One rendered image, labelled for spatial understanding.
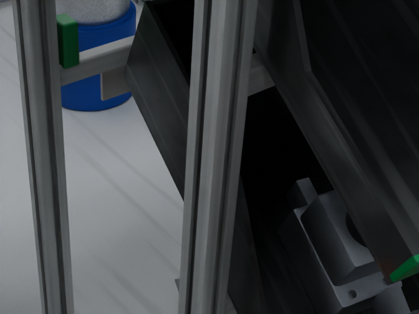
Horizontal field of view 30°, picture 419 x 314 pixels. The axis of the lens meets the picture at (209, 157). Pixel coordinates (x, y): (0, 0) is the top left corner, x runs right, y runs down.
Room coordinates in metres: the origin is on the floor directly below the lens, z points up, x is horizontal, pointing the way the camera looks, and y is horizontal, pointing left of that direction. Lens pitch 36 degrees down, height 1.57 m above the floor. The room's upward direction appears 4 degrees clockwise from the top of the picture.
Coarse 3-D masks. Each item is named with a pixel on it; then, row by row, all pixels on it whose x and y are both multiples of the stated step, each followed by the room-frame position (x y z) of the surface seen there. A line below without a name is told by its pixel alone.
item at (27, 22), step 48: (48, 0) 0.42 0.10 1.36; (240, 0) 0.30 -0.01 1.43; (48, 48) 0.42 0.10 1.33; (192, 48) 0.30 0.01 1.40; (240, 48) 0.30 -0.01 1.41; (48, 96) 0.43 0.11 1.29; (192, 96) 0.30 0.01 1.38; (240, 96) 0.30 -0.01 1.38; (48, 144) 0.42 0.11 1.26; (192, 144) 0.30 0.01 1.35; (240, 144) 0.30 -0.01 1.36; (48, 192) 0.42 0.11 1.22; (192, 192) 0.30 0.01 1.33; (48, 240) 0.41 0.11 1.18; (192, 240) 0.30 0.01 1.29; (48, 288) 0.42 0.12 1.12; (192, 288) 0.30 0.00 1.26
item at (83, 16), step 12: (60, 0) 1.07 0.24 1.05; (72, 0) 1.07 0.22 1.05; (84, 0) 1.07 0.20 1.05; (96, 0) 1.07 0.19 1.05; (108, 0) 1.08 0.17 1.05; (120, 0) 1.10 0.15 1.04; (60, 12) 1.07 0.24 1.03; (72, 12) 1.07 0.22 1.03; (84, 12) 1.07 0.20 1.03; (96, 12) 1.07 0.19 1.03; (108, 12) 1.08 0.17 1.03; (120, 12) 1.10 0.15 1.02; (84, 24) 1.07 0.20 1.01; (96, 24) 1.07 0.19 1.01
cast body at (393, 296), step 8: (392, 288) 0.30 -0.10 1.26; (400, 288) 0.31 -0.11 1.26; (384, 296) 0.30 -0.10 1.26; (392, 296) 0.30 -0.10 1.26; (400, 296) 0.30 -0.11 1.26; (376, 304) 0.31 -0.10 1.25; (384, 304) 0.30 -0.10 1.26; (392, 304) 0.30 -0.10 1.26; (400, 304) 0.30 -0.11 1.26; (376, 312) 0.30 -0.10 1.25; (384, 312) 0.30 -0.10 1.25; (392, 312) 0.29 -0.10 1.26; (400, 312) 0.29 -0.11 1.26; (408, 312) 0.29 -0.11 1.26; (416, 312) 0.26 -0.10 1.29
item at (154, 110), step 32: (160, 0) 0.42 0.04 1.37; (192, 0) 0.43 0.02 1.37; (160, 32) 0.39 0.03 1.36; (192, 32) 0.44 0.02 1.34; (128, 64) 0.43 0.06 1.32; (160, 64) 0.39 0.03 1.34; (160, 96) 0.39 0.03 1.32; (256, 96) 0.45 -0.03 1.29; (160, 128) 0.39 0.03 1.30; (256, 128) 0.42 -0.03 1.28; (288, 128) 0.43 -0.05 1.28; (256, 160) 0.40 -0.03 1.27; (288, 160) 0.41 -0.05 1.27; (256, 192) 0.38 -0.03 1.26; (320, 192) 0.39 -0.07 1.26; (256, 224) 0.36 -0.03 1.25; (256, 256) 0.30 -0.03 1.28; (288, 256) 0.35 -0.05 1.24; (256, 288) 0.29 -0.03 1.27; (288, 288) 0.33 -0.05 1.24; (416, 288) 0.35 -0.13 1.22
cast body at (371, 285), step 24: (288, 192) 0.38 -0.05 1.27; (312, 192) 0.37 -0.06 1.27; (288, 216) 0.35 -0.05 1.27; (312, 216) 0.33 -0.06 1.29; (336, 216) 0.32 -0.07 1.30; (288, 240) 0.35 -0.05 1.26; (312, 240) 0.33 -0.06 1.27; (336, 240) 0.31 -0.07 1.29; (360, 240) 0.31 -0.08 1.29; (312, 264) 0.32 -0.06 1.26; (336, 264) 0.31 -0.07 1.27; (360, 264) 0.30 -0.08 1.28; (312, 288) 0.32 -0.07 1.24; (336, 288) 0.31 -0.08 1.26; (360, 288) 0.31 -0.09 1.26; (384, 288) 0.32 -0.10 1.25; (336, 312) 0.30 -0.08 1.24
